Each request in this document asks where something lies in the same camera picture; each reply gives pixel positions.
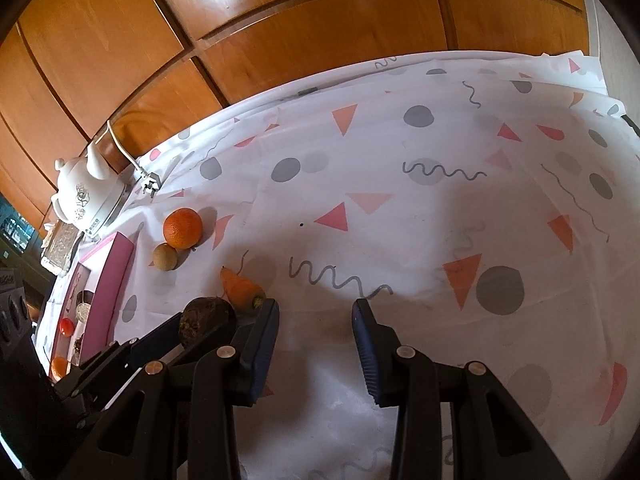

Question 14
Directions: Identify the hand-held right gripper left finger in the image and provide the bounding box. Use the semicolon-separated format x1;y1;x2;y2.
65;299;281;480

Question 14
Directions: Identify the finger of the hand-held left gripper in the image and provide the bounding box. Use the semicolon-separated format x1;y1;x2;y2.
52;312;184;400
75;321;250;412

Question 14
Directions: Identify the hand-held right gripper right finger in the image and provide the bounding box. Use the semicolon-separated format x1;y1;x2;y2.
351;299;571;480

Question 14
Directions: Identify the dark brown rough lump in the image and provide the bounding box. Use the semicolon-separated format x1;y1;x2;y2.
179;297;237;351

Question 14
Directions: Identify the pink shallow cardboard box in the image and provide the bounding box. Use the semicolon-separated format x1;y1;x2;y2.
35;232;136;376

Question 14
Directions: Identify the orange carrot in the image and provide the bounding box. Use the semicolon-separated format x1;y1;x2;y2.
220;266;267;311

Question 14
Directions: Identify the tan small round fruit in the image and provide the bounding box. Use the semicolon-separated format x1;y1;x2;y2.
152;242;178;272

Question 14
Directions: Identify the white patterned tablecloth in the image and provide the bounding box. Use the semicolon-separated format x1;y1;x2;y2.
32;50;631;480

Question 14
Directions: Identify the orange without stem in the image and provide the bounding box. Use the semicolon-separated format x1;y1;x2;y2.
163;208;204;250

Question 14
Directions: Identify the glass-paned wooden door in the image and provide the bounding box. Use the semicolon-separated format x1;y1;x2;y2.
0;195;38;256

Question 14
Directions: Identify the white floral ceramic electric kettle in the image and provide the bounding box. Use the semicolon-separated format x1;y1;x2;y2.
50;142;130;236

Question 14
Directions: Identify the white power cord with plug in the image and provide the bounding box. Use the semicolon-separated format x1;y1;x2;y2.
106;120;163;198

